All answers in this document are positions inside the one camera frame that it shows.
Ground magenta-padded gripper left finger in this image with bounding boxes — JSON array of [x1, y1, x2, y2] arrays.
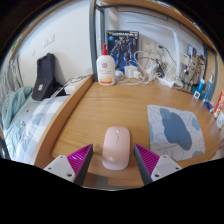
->
[[43, 143, 94, 187]]

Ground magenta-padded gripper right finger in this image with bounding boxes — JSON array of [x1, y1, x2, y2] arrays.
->
[[133, 143, 183, 186]]

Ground pink computer mouse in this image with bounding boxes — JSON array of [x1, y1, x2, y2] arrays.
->
[[101, 126, 132, 171]]

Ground grey mouse pad blue blots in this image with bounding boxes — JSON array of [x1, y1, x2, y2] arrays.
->
[[146, 104, 207, 162]]

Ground checkered bedding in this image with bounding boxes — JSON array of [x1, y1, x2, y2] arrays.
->
[[3, 94, 69, 164]]

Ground blue packet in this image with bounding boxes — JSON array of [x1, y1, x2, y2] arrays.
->
[[203, 99, 216, 111]]

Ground teal blanket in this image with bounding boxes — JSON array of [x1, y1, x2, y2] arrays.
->
[[0, 86, 34, 131]]

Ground black pen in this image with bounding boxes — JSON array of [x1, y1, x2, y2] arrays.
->
[[176, 87, 193, 93]]

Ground white power strip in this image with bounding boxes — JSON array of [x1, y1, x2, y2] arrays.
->
[[158, 77, 176, 89]]

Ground black bag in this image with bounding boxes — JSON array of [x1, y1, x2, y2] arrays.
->
[[31, 52, 66, 102]]

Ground blue spray bottle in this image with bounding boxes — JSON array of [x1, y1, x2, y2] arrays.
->
[[203, 72, 215, 101]]

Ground white charger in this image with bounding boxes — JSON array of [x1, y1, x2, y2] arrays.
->
[[124, 64, 138, 79], [144, 64, 158, 79]]

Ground white lotion bottle red pump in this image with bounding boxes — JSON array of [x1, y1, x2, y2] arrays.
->
[[96, 43, 117, 87]]

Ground white desk lamp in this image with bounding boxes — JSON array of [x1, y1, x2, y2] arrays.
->
[[126, 19, 183, 83]]

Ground blue model kit box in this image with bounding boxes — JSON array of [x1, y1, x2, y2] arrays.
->
[[106, 29, 140, 73]]

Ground white cable tangle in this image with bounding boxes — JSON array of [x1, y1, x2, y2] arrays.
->
[[114, 49, 168, 86]]

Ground metal bed rail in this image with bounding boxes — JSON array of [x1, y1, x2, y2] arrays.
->
[[0, 56, 24, 101]]

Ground white wall outlet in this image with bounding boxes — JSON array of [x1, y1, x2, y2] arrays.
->
[[143, 40, 156, 54]]

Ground white wall switch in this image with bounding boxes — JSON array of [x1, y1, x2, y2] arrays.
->
[[42, 34, 56, 48]]

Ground grey metal desk frame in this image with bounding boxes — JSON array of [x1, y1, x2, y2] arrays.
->
[[88, 0, 219, 101]]

